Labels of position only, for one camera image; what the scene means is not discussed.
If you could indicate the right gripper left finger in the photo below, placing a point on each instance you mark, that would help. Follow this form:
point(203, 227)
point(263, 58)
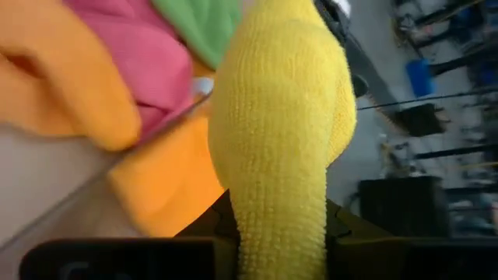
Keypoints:
point(218, 223)

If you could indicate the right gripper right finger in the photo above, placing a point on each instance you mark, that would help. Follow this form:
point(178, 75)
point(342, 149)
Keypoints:
point(346, 227)

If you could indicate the orange microfiber towel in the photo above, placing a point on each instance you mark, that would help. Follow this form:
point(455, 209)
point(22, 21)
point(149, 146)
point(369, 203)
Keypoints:
point(171, 183)
point(78, 70)

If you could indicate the yellow microfiber towel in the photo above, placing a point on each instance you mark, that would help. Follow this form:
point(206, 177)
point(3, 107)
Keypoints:
point(280, 116)

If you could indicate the pink microfiber towel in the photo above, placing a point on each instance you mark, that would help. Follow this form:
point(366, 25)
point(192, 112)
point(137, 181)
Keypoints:
point(148, 58)

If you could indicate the green microfiber towel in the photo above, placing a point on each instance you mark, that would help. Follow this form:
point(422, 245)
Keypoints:
point(202, 27)

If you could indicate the black box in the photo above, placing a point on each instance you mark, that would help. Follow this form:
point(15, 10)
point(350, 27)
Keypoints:
point(404, 206)

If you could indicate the blue container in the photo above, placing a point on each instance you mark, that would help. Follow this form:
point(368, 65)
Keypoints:
point(420, 78)

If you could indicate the black aluminium table frame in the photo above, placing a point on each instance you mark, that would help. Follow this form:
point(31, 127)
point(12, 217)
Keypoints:
point(362, 54)

